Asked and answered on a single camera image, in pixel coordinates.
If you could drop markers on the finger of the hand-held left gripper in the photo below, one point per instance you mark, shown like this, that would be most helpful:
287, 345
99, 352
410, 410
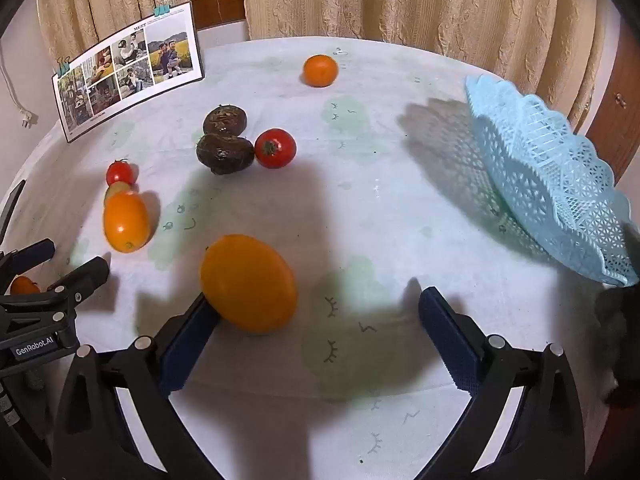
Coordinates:
85, 275
35, 251

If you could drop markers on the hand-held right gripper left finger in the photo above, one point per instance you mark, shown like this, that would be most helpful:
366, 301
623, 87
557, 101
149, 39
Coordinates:
187, 347

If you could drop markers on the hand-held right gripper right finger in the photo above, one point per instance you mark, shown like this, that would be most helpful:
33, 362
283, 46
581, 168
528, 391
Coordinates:
450, 345

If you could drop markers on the tiny orange fruit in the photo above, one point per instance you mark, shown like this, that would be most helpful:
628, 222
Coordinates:
22, 286

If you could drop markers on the large orange round fruit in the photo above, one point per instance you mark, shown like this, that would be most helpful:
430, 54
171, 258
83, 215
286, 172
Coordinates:
247, 282

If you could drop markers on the small yellow-brown fruit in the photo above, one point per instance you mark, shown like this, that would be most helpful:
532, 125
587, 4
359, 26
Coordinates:
116, 191

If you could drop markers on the light blue lace basket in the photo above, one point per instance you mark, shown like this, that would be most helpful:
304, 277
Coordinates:
550, 170

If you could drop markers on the black flat object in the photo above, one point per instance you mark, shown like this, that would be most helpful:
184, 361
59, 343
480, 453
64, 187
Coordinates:
11, 210

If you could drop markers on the oval orange fruit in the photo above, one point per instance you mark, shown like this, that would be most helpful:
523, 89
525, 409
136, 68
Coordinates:
125, 222

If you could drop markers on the small red cherry tomato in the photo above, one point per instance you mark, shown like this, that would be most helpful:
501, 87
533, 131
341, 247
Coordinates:
120, 172

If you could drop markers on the white printed tablecloth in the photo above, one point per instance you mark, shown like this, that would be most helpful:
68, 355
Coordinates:
350, 210

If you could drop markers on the dark grey cloth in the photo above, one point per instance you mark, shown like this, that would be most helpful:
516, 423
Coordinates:
620, 340

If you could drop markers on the dark brown round fruit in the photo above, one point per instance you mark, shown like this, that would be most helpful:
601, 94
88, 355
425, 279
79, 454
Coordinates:
225, 119
225, 154

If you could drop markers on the teal binder clip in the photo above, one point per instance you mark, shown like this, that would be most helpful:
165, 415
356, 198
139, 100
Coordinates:
162, 10
64, 66

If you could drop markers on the photo collage card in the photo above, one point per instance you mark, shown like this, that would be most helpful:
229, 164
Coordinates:
130, 67

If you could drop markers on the beige embossed curtain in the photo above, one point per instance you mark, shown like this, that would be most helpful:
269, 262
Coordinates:
110, 0
425, 5

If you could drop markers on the brown wooden cabinet door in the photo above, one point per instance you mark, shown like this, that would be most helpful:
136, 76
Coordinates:
612, 125

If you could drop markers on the wooden window sill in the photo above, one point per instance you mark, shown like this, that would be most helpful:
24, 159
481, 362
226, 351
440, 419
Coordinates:
220, 10

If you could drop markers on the brass door knob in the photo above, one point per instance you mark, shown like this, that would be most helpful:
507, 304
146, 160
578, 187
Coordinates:
621, 100

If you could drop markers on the orange tangerine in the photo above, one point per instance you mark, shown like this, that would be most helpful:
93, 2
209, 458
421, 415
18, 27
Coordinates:
320, 71

